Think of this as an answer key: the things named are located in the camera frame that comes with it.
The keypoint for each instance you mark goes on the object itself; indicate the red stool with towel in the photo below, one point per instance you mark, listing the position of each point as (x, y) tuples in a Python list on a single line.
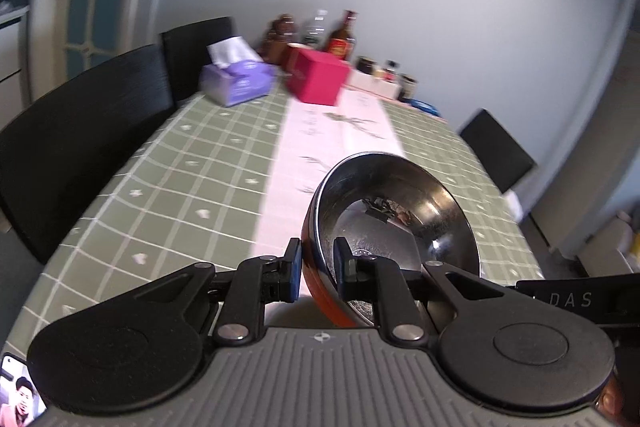
[(510, 198)]

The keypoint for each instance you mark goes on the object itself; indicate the white cabinet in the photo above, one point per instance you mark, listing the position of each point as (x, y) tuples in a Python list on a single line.
[(15, 92)]

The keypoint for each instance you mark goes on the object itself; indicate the black chair near left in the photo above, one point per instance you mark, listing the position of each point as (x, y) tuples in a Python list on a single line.
[(59, 153)]

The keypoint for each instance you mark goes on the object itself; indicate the brown figurine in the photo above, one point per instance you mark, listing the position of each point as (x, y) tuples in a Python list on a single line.
[(278, 36)]

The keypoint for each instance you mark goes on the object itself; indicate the black lidded jar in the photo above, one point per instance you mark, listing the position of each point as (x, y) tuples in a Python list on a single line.
[(366, 65)]

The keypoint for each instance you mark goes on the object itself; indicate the white box right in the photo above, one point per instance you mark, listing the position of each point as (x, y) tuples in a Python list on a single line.
[(386, 89)]

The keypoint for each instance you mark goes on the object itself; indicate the white box left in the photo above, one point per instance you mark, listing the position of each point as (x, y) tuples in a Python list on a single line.
[(362, 81)]

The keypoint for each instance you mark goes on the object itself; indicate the beige sofa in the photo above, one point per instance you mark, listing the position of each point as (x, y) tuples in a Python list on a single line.
[(608, 251)]

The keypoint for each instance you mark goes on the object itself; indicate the brown liquor bottle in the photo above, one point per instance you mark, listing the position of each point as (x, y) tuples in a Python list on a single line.
[(341, 42)]

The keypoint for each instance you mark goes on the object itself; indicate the blue packet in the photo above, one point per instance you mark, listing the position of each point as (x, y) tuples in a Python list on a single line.
[(424, 107)]

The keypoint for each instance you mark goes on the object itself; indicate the purple tissue box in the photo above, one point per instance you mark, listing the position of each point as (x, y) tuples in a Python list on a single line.
[(237, 74)]

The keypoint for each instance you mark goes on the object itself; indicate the smartphone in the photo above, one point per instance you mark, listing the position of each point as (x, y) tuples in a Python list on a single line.
[(20, 400)]

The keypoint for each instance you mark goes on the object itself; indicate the red label jar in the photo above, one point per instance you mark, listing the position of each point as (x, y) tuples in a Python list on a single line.
[(390, 71)]

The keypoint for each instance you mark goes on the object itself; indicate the black chair right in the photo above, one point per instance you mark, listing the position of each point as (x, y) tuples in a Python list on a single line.
[(503, 159)]

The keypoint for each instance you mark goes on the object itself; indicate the clear plastic bottle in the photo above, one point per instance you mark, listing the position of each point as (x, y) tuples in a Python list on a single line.
[(314, 28)]

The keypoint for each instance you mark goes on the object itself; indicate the orange steel bowl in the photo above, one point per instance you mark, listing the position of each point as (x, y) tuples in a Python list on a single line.
[(387, 206)]

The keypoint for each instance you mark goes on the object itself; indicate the red box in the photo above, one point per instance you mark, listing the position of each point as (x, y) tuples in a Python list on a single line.
[(314, 77)]

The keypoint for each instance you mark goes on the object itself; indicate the dark glass jar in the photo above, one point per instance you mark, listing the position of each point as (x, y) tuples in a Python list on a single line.
[(407, 88)]

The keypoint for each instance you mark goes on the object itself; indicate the person right hand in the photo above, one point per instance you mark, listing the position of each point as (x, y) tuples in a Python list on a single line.
[(614, 404)]

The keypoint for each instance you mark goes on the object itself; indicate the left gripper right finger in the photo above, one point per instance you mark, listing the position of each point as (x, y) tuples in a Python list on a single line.
[(380, 282)]

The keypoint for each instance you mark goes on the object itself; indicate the black chair far left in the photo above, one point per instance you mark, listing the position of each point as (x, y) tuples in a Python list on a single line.
[(185, 53)]

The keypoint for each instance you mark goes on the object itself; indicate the black chair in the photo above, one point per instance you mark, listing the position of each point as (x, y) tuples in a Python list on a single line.
[(185, 53), (59, 153), (503, 159)]

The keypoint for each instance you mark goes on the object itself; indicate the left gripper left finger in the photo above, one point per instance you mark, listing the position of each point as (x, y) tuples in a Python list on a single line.
[(246, 291)]

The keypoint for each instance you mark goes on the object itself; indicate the white box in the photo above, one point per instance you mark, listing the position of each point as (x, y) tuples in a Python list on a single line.
[(386, 89), (362, 81)]

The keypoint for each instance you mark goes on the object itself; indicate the green checked tablecloth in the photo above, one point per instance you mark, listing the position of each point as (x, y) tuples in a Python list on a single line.
[(193, 193)]

